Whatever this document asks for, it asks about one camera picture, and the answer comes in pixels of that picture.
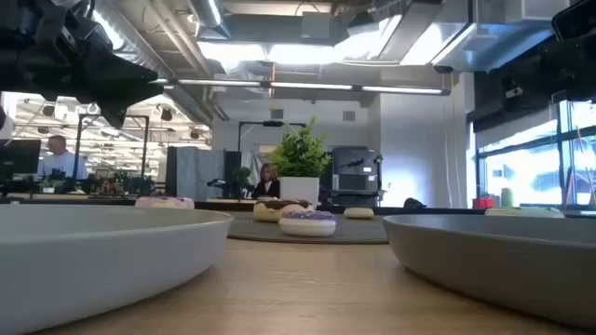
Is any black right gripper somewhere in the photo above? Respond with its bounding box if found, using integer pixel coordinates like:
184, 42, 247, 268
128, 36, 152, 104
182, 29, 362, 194
535, 32, 596, 101

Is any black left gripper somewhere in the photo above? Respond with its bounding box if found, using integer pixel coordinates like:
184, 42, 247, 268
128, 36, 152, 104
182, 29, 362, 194
0, 0, 165, 130

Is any purple sprinkled donut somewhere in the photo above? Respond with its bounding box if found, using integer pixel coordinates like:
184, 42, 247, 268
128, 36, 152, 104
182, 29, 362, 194
278, 209, 337, 238

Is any person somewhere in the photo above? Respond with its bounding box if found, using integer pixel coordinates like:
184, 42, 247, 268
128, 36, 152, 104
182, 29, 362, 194
35, 134, 89, 182
251, 162, 281, 200

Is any grey partition screen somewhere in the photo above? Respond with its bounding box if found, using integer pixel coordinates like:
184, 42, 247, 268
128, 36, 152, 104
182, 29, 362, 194
166, 146, 243, 202

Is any pink frosted donut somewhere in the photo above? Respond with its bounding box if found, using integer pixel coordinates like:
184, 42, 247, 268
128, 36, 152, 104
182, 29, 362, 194
134, 195, 196, 210

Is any black computer monitor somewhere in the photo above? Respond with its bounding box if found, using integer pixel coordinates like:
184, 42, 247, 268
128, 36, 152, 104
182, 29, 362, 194
0, 138, 42, 181

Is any small background potted plant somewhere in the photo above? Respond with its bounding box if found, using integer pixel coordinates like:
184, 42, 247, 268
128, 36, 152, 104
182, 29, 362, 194
231, 166, 253, 199

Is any white yellow donut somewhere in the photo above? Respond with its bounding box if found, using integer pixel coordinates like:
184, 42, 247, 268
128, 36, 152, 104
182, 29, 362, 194
483, 206, 566, 219

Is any light grey plate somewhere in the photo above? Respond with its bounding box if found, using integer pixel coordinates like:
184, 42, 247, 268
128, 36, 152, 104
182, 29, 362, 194
0, 204, 234, 335

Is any long ceiling light strip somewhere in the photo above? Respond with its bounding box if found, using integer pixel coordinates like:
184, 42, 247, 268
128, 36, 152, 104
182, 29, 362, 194
151, 77, 452, 97

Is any green plant in white pot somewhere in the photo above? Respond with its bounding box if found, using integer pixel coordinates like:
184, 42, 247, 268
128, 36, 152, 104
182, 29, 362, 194
269, 116, 332, 208

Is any dark grey plate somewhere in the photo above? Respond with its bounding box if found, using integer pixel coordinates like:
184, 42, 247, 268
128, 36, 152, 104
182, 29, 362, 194
382, 213, 596, 329

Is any dark printer machine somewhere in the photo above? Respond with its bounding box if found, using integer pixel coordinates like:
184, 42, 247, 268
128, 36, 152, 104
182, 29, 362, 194
331, 146, 386, 207

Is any small chocolate donut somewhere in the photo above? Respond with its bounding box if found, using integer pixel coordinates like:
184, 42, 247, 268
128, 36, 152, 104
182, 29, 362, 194
343, 207, 375, 221

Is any round dark grey placemat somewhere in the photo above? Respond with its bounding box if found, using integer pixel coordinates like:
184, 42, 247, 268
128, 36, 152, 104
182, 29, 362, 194
226, 211, 390, 246

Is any black aluminium table frame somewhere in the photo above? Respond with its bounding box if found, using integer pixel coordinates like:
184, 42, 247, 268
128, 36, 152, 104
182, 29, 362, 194
0, 197, 596, 218

